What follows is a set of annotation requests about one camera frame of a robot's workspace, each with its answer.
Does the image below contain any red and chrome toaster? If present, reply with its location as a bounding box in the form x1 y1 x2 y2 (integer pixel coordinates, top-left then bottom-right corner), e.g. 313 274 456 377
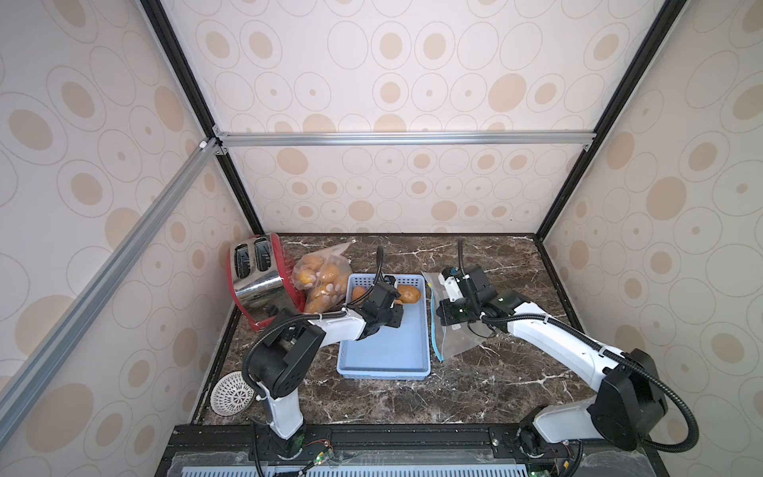
228 233 306 332

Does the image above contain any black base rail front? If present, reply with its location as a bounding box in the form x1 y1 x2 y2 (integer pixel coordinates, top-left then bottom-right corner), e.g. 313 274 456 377
155 423 668 476

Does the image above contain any clear zipper bag pink strip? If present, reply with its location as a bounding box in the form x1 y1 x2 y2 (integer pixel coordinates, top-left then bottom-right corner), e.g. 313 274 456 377
305 266 349 314
291 242 352 291

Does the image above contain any silver aluminium rail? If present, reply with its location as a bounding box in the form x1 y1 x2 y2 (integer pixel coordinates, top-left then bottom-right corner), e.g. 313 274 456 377
1 137 221 445
219 130 596 148

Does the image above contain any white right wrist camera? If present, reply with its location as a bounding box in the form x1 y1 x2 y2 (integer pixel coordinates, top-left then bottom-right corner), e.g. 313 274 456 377
438 274 464 302

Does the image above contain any light blue plastic basket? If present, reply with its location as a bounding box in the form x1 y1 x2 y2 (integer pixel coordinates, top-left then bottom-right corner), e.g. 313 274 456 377
337 274 431 381

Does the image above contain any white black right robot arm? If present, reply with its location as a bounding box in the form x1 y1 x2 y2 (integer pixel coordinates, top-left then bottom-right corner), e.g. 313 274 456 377
436 240 699 458

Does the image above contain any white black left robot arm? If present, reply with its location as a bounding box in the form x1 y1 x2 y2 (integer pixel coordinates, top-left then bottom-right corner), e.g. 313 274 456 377
242 246 403 441

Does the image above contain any white perforated round object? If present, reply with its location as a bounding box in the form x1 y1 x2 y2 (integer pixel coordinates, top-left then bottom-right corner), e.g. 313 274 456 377
210 371 256 417

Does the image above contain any silver aluminium rail back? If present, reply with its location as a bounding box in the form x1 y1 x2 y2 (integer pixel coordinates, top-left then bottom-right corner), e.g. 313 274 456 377
219 130 596 148

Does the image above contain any clear zipper bag blue strip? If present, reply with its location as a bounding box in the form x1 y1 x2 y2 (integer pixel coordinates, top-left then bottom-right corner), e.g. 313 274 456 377
422 272 495 362

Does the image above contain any silver aluminium rail left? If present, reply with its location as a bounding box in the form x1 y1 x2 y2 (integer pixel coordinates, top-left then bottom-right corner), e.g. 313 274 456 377
1 137 221 445

